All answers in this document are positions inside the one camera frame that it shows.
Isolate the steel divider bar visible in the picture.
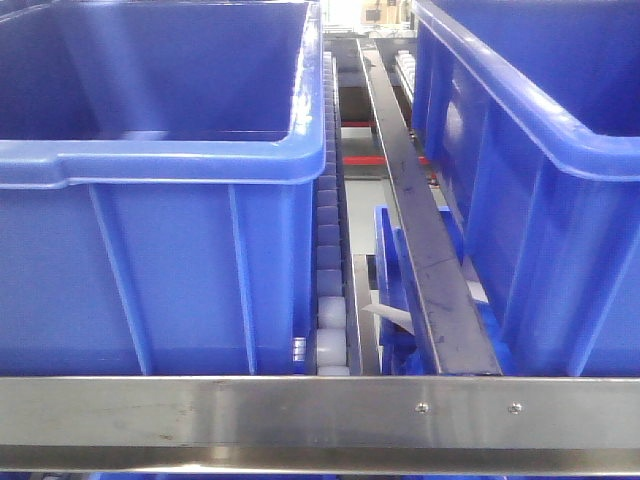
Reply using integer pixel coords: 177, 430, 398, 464
357, 39, 502, 376

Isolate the large blue bin left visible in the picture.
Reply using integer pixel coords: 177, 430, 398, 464
1, 1, 326, 376

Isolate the large blue bin right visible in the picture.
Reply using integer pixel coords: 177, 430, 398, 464
413, 1, 639, 377

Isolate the white roller track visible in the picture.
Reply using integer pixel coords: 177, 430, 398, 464
315, 52, 350, 376

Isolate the blue bin on lower level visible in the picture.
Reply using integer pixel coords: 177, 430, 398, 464
374, 206, 517, 376

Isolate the steel front shelf rail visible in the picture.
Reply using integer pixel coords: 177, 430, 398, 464
1, 376, 639, 476

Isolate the large blue bin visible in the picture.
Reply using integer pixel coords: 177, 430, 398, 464
1, 1, 326, 376
413, 1, 639, 377

